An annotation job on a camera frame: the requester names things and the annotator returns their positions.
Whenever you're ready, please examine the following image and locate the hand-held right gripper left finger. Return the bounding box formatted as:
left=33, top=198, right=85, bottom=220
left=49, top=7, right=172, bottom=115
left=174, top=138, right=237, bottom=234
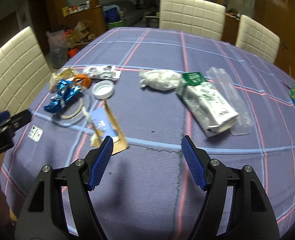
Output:
left=14, top=135, right=114, bottom=240

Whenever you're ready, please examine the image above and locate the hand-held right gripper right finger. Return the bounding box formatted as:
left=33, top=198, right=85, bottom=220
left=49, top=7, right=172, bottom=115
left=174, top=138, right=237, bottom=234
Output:
left=181, top=135, right=280, bottom=240

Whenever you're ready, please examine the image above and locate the orange cloth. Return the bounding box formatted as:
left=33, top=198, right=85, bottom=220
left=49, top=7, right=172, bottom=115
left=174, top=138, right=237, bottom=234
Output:
left=74, top=74, right=91, bottom=89

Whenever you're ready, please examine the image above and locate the white jar lid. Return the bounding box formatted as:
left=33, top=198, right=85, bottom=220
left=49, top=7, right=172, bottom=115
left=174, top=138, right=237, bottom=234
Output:
left=92, top=80, right=114, bottom=99

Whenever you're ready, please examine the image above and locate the small white card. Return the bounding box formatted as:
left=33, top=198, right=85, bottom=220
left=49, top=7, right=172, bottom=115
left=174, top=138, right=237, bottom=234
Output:
left=27, top=126, right=43, bottom=142

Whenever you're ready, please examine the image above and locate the light blue card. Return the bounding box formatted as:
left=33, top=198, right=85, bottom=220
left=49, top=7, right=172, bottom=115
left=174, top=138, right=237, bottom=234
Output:
left=91, top=109, right=120, bottom=143

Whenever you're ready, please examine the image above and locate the cream quilted chair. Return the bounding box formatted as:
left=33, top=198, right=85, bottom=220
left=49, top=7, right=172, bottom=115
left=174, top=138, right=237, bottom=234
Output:
left=0, top=26, right=51, bottom=115
left=235, top=14, right=280, bottom=64
left=159, top=0, right=226, bottom=40

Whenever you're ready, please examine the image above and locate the blue foil wrapper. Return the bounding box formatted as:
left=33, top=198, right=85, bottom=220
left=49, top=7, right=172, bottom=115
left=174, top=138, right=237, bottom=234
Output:
left=43, top=79, right=84, bottom=114

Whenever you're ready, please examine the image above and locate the tape roll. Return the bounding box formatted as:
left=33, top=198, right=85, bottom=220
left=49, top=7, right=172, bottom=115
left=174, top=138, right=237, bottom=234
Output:
left=60, top=97, right=84, bottom=119

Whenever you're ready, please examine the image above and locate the beige paper wrapper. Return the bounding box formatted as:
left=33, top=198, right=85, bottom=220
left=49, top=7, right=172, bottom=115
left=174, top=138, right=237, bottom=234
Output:
left=49, top=67, right=78, bottom=93

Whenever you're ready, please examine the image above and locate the green and white carton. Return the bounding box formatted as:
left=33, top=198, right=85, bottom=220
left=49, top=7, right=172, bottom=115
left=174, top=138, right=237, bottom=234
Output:
left=175, top=72, right=239, bottom=137

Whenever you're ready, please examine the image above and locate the clear round plastic lid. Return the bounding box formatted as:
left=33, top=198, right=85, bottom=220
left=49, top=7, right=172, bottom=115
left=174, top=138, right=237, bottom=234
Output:
left=51, top=90, right=94, bottom=127

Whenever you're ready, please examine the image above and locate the clear plastic strip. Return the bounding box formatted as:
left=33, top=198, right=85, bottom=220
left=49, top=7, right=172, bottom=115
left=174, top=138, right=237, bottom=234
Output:
left=206, top=67, right=253, bottom=136

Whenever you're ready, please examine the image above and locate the grey plastic bag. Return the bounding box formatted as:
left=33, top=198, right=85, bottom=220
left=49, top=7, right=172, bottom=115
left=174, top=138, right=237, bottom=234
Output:
left=46, top=30, right=69, bottom=68

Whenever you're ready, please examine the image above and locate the white crumpled plastic bag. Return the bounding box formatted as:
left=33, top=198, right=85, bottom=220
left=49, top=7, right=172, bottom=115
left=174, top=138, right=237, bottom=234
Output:
left=139, top=69, right=185, bottom=91

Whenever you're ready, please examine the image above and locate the silver foil blister pack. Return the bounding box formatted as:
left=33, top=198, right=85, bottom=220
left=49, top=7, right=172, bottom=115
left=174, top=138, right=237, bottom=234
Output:
left=83, top=65, right=121, bottom=82

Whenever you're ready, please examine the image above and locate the pile of cardboard boxes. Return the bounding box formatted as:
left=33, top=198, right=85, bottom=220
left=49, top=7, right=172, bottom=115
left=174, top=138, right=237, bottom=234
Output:
left=67, top=21, right=98, bottom=48

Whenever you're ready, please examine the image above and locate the purple plaid tablecloth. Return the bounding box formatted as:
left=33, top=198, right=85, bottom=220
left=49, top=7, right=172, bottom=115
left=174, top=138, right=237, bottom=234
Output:
left=0, top=27, right=295, bottom=240

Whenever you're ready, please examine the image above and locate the wooden cabinet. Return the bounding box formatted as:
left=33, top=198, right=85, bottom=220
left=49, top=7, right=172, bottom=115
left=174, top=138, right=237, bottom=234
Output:
left=46, top=5, right=106, bottom=53

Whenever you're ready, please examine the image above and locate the green printed bag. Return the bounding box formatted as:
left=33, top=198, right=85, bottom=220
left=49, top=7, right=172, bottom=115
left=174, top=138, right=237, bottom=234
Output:
left=107, top=20, right=126, bottom=29

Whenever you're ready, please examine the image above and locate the blue bag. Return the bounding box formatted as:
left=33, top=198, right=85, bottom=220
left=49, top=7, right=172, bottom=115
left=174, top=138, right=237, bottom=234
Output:
left=103, top=6, right=121, bottom=23

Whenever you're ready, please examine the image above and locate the low coffee table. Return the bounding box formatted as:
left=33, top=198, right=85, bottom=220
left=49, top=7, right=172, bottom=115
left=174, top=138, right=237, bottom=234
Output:
left=146, top=10, right=160, bottom=27

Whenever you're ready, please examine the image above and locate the dark sofa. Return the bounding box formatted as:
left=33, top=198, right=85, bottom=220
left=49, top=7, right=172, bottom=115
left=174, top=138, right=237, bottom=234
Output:
left=117, top=1, right=148, bottom=27

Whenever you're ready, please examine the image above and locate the wooden door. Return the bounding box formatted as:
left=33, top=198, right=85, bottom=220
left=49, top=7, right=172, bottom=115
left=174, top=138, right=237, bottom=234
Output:
left=252, top=0, right=295, bottom=80

